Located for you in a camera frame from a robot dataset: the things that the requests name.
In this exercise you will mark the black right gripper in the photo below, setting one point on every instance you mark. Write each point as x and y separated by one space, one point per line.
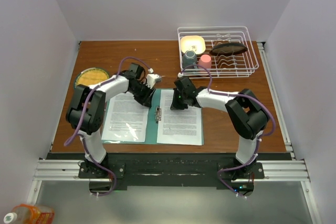
175 105

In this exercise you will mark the dark brown oval plate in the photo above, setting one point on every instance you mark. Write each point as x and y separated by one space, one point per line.
228 49

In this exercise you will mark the pink cup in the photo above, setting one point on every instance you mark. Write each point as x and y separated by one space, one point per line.
205 61

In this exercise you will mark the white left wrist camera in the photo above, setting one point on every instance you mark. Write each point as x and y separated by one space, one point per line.
152 79

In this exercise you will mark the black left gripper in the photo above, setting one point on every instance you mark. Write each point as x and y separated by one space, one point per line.
146 100

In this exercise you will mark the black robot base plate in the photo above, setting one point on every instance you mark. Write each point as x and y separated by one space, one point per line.
119 171

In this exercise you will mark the green file folder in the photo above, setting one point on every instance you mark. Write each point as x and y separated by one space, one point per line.
151 128

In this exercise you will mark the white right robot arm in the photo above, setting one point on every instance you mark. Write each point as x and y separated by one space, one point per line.
250 118

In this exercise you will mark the round woven yellow coaster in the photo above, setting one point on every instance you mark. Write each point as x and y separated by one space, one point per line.
91 76

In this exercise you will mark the printed white paper sheet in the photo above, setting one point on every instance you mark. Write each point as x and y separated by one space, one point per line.
125 120

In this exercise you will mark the metal folder clip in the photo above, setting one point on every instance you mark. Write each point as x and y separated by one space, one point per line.
158 114

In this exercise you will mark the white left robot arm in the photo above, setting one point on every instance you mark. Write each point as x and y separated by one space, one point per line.
86 110

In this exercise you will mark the cream square bowl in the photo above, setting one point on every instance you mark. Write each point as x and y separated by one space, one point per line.
193 43

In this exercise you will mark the grey-blue mug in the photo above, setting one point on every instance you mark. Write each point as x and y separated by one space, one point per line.
189 58

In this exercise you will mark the white wire dish rack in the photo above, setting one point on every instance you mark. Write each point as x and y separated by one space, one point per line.
236 66

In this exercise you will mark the printed paper stack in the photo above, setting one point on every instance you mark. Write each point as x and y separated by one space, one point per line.
179 127

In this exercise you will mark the orange drink bottle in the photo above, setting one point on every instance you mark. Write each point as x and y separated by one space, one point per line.
32 214

